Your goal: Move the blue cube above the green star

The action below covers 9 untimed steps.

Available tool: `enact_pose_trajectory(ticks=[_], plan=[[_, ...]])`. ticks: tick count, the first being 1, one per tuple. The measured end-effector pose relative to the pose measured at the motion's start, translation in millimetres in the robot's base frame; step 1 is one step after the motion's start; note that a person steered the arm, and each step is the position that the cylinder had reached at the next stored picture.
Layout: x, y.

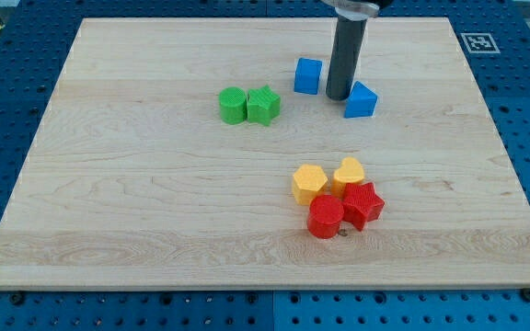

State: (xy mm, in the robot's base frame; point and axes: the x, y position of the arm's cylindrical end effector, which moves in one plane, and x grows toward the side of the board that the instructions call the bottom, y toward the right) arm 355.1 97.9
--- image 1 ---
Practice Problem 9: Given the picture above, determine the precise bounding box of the yellow heart block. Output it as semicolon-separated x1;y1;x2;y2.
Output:
330;156;365;199

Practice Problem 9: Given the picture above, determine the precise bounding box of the white fiducial marker tag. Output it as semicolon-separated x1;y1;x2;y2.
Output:
461;32;500;54

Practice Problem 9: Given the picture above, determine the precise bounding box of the wooden board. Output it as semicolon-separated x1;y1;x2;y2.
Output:
0;17;530;291

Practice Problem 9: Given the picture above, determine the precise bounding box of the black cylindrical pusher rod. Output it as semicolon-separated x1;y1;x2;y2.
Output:
326;16;366;101

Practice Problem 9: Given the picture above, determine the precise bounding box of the blue triangle block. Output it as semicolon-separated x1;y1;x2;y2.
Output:
344;81;378;118

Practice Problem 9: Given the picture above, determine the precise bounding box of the green star block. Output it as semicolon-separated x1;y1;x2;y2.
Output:
247;86;281;126

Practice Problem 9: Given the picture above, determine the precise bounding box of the blue cube block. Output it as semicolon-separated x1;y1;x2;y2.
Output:
294;58;322;95

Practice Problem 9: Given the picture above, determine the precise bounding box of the red star block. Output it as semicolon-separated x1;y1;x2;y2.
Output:
342;182;385;232

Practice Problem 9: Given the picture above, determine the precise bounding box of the yellow hexagon block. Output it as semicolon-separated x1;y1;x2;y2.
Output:
292;164;328;205

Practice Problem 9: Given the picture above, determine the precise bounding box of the clear robot tool flange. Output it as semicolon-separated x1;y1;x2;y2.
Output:
321;0;394;21

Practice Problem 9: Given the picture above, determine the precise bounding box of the red cylinder block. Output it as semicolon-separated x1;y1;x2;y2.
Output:
306;195;344;239

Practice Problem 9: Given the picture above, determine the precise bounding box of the green cylinder block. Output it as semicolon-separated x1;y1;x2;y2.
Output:
218;86;247;125

